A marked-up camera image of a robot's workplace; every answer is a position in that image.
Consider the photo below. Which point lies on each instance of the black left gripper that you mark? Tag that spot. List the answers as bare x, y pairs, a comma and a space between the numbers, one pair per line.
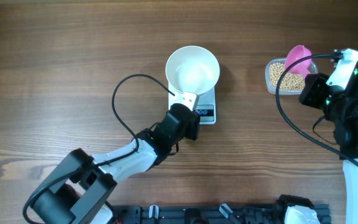
193, 126

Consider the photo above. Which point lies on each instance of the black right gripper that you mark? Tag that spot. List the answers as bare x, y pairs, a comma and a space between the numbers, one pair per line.
316, 81

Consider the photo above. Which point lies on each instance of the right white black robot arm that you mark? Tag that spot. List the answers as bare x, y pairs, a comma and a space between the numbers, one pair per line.
340, 106

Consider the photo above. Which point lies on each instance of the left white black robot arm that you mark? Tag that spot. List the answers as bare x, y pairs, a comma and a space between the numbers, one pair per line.
79, 186

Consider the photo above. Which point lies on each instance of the white digital kitchen scale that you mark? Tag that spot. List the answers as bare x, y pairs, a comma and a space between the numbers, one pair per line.
206, 107

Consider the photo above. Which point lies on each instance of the white round bowl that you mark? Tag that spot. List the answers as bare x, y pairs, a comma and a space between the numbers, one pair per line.
193, 69

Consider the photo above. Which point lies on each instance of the clear plastic container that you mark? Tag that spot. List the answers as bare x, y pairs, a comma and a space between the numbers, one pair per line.
292, 83

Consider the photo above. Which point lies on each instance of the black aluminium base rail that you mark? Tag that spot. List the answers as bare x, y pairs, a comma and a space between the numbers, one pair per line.
286, 209

